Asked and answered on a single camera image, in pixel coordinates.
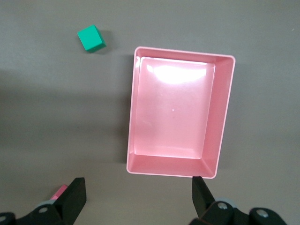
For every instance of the pink plastic tray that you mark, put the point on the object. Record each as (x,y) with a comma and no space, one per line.
(173,112)

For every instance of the green foam cube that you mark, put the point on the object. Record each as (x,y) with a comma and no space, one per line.
(90,37)

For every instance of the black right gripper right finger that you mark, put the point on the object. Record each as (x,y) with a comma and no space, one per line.
(218,213)

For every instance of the red foam cube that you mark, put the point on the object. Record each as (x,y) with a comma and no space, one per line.
(59,193)

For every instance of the brown table mat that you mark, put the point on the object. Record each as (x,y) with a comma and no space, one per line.
(47,117)

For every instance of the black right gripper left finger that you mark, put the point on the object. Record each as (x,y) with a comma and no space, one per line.
(68,206)

